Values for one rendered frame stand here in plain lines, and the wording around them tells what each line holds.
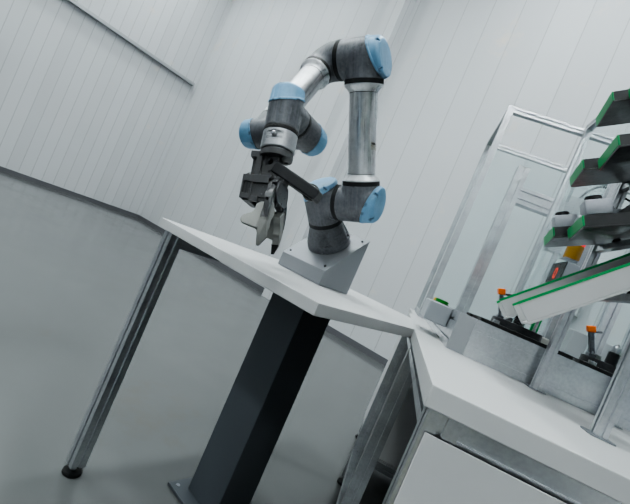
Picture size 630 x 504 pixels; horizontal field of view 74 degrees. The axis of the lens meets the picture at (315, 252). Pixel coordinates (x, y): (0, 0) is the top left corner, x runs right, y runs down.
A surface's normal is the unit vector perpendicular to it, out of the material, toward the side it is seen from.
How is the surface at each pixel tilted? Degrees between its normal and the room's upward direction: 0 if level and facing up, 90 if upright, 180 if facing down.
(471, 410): 90
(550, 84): 90
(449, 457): 90
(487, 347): 90
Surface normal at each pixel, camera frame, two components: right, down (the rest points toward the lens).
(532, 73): -0.59, -0.25
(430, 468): -0.20, -0.08
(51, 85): 0.70, 0.31
